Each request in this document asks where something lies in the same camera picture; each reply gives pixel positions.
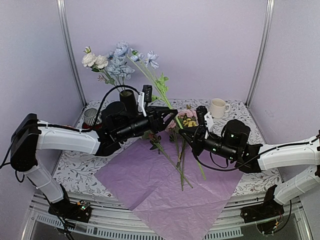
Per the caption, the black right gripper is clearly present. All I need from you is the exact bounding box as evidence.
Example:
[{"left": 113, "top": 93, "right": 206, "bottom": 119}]
[{"left": 179, "top": 126, "right": 237, "bottom": 162}]

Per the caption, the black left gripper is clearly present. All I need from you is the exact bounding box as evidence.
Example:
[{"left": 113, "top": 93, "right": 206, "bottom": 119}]
[{"left": 116, "top": 106, "right": 179, "bottom": 143}]

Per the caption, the pink rose flower stem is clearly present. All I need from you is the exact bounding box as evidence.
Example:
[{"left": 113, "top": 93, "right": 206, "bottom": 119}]
[{"left": 166, "top": 104, "right": 200, "bottom": 192}]

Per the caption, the blue poppy flower stem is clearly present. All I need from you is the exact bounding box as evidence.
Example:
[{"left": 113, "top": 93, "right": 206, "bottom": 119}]
[{"left": 126, "top": 49, "right": 207, "bottom": 181}]

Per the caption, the purple pink wrapping paper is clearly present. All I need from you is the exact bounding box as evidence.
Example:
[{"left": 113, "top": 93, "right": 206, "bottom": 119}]
[{"left": 93, "top": 131, "right": 245, "bottom": 240}]

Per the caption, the light blue flower stem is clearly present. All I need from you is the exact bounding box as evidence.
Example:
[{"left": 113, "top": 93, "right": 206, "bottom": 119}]
[{"left": 106, "top": 41, "right": 135, "bottom": 86}]

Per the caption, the white rose flower stem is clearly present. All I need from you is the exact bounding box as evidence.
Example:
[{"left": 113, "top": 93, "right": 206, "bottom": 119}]
[{"left": 81, "top": 46, "right": 117, "bottom": 87}]

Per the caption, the yellow small flower sprig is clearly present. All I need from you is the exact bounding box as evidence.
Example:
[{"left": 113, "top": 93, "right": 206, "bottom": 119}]
[{"left": 182, "top": 118, "right": 198, "bottom": 128}]

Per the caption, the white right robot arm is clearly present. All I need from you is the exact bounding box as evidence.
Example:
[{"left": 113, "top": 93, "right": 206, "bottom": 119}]
[{"left": 179, "top": 119, "right": 320, "bottom": 218}]

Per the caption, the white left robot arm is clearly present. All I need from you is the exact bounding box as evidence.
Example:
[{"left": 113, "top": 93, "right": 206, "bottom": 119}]
[{"left": 10, "top": 101, "right": 178, "bottom": 217}]

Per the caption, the black tapered vase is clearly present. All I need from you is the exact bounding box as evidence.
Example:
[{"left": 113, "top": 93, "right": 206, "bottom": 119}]
[{"left": 119, "top": 89, "right": 138, "bottom": 116}]

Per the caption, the floral patterned tablecloth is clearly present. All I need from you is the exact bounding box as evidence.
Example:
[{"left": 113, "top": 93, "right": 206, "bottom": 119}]
[{"left": 45, "top": 98, "right": 288, "bottom": 201}]

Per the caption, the cream ceramic mug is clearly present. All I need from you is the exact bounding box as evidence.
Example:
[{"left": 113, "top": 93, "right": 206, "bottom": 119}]
[{"left": 209, "top": 98, "right": 231, "bottom": 119}]

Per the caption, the striped grey teacup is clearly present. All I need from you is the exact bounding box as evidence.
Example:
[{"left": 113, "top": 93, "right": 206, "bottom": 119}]
[{"left": 83, "top": 108, "right": 102, "bottom": 127}]

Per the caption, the red lacquer saucer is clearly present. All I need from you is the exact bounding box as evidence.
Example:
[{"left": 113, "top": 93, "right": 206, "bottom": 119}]
[{"left": 81, "top": 122, "right": 102, "bottom": 130}]

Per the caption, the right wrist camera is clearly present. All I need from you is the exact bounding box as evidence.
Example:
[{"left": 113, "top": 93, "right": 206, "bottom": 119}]
[{"left": 196, "top": 105, "right": 214, "bottom": 139}]

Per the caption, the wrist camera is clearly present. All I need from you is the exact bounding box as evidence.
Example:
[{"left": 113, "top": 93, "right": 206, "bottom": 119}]
[
  {"left": 196, "top": 105, "right": 214, "bottom": 139},
  {"left": 137, "top": 84, "right": 153, "bottom": 117}
]

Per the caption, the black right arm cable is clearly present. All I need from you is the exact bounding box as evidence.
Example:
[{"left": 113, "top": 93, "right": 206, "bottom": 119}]
[{"left": 193, "top": 154, "right": 241, "bottom": 172}]

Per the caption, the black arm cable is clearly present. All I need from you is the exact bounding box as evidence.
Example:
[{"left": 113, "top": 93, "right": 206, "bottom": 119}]
[
  {"left": 193, "top": 154, "right": 241, "bottom": 172},
  {"left": 0, "top": 85, "right": 140, "bottom": 168}
]

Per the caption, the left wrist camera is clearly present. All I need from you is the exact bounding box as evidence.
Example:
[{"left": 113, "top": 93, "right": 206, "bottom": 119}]
[{"left": 137, "top": 84, "right": 153, "bottom": 117}]

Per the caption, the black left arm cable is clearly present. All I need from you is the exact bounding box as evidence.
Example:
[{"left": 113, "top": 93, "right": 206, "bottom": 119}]
[{"left": 0, "top": 85, "right": 140, "bottom": 168}]

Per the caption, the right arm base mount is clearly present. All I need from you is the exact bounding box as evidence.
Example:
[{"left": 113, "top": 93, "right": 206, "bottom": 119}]
[{"left": 240, "top": 185, "right": 285, "bottom": 235}]

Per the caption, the aluminium front rail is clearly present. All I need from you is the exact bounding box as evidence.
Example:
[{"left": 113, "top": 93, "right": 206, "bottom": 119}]
[{"left": 21, "top": 192, "right": 311, "bottom": 240}]

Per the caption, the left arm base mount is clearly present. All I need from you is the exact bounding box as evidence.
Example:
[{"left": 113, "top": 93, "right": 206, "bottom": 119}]
[{"left": 48, "top": 185, "right": 92, "bottom": 223}]

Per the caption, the left aluminium frame post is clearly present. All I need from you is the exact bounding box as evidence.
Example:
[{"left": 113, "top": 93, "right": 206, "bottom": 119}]
[{"left": 56, "top": 0, "right": 87, "bottom": 107}]

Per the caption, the aluminium frame post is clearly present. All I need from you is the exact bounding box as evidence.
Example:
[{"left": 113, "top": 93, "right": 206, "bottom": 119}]
[
  {"left": 245, "top": 0, "right": 275, "bottom": 109},
  {"left": 56, "top": 0, "right": 87, "bottom": 107}
]

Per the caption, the right aluminium frame post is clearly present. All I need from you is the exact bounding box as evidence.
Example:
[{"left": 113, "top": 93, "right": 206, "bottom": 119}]
[{"left": 245, "top": 0, "right": 275, "bottom": 109}]

